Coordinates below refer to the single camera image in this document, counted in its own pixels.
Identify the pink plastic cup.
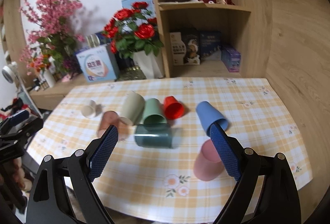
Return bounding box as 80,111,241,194
193,139,224,182

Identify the small white cup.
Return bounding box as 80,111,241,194
81,100,96,118

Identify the blue plastic cup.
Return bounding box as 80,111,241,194
196,101,229,136

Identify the teal transparent cup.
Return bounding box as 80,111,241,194
134,123,172,149

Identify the red plastic cup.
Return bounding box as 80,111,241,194
163,96,185,120

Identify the beige plastic cup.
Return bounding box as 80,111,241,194
119,92,145,126

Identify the green plastic cup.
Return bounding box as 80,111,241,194
142,98,167,125

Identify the low wooden cabinet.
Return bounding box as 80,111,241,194
28,73,114,111

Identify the white small fan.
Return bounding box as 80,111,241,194
2,62,19,84

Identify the pink blossom bouquet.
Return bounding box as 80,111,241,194
19,0,84,77

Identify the yellow checkered tablecloth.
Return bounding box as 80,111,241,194
28,78,313,223

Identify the light blue carton box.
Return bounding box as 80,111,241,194
75,45,120,83

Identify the dark glass jar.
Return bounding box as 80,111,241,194
115,54,146,81

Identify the purple small box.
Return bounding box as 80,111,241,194
222,47,241,73

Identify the white vase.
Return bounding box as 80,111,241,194
133,51,165,80

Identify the red rose bouquet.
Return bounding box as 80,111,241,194
102,1,163,59

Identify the dark blue box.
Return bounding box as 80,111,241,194
199,31,222,61

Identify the wooden shelf unit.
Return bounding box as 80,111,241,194
154,0,272,78

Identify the white snack box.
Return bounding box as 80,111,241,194
170,32,186,66

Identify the dark cartoon box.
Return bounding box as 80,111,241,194
181,32,200,65

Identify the blue poster board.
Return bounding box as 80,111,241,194
121,0,156,18

